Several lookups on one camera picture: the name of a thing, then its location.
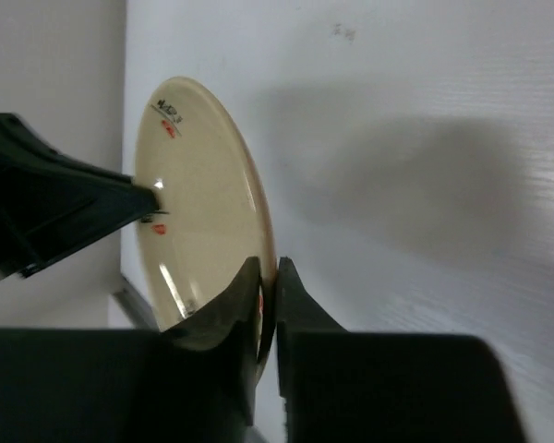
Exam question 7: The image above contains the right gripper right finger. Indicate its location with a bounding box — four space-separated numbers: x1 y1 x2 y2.
275 257 527 442

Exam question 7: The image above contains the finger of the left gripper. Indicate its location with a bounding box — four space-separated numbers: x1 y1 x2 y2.
0 113 160 281

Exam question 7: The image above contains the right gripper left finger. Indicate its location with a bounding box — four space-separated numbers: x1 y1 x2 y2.
0 258 260 442

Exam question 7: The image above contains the cream plate with motifs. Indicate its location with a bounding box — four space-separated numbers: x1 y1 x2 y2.
135 77 277 374

